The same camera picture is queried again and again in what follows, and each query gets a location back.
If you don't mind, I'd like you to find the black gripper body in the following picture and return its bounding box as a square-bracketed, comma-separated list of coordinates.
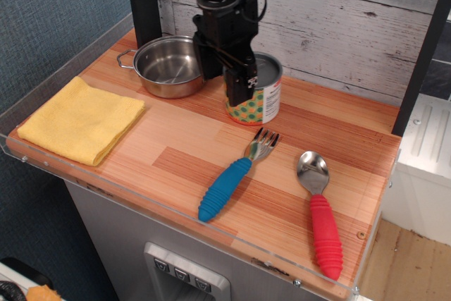
[193, 0, 259, 80]

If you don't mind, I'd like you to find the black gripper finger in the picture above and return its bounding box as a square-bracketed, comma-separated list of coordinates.
[224, 63, 257, 106]

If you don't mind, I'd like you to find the patterned tin can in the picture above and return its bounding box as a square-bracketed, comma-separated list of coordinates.
[225, 52, 283, 125]

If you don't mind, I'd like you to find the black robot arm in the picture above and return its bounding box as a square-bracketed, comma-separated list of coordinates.
[193, 0, 261, 106]

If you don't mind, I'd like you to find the stainless steel pot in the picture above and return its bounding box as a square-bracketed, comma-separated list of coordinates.
[117, 35, 205, 99]

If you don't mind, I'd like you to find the yellow folded cloth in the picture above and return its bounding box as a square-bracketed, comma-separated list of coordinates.
[18, 76, 145, 166]

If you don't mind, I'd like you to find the clear acrylic edge guard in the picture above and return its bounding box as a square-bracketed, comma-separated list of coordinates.
[6, 32, 400, 282]

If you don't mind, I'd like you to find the grey toy fridge cabinet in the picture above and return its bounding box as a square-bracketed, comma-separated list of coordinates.
[66, 180, 359, 300]

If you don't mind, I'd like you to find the white toy appliance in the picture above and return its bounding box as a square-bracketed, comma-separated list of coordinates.
[381, 94, 450, 245]

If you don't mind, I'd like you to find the black yellow object corner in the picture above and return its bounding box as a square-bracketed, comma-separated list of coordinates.
[1, 257, 63, 300]

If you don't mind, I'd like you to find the blue handled fork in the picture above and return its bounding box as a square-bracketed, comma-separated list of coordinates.
[197, 128, 280, 222]

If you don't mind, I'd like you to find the black left post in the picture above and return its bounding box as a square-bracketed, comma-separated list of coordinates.
[130, 0, 162, 47]

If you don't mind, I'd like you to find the black post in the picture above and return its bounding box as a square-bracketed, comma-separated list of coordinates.
[130, 0, 162, 47]
[392, 0, 450, 137]

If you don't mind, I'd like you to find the red handled spoon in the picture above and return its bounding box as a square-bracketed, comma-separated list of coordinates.
[297, 151, 343, 281]

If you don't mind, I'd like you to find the black right post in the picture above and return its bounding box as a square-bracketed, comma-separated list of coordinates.
[392, 0, 450, 137]

